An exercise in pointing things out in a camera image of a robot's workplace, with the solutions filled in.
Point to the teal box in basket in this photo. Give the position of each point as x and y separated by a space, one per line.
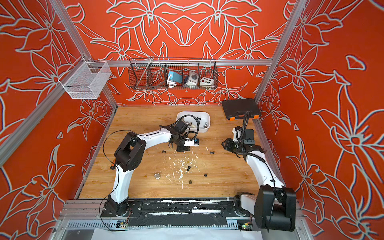
174 79

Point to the white dotted cube in basket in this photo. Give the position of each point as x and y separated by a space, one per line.
204 82

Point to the clear plastic wall bin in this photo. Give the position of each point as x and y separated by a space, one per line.
86 81

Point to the white plastic storage box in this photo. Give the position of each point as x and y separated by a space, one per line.
204 121

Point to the black wire wall basket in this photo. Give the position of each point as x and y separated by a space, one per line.
151 73

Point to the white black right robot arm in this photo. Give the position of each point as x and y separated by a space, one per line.
274 207

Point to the black orange tool case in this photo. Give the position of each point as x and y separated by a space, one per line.
236 109

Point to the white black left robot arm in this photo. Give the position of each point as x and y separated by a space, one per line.
183 134

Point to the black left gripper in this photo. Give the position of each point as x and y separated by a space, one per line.
183 149

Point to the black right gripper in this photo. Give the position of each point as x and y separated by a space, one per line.
229 144

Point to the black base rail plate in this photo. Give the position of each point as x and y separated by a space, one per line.
225 207

